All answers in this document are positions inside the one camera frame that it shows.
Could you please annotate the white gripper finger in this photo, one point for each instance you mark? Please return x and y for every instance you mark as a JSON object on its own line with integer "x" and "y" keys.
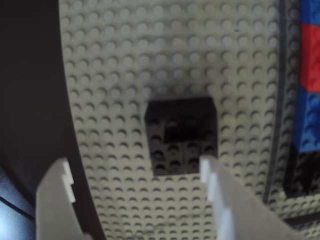
{"x": 55, "y": 205}
{"x": 245, "y": 215}

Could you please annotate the blue Lego cube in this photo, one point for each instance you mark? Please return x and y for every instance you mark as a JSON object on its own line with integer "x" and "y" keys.
{"x": 310, "y": 120}
{"x": 312, "y": 11}

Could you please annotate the red Lego cube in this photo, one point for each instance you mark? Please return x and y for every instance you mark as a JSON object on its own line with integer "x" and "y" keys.
{"x": 311, "y": 57}

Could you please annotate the gray Lego baseplate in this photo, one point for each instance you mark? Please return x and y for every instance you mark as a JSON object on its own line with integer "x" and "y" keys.
{"x": 175, "y": 50}

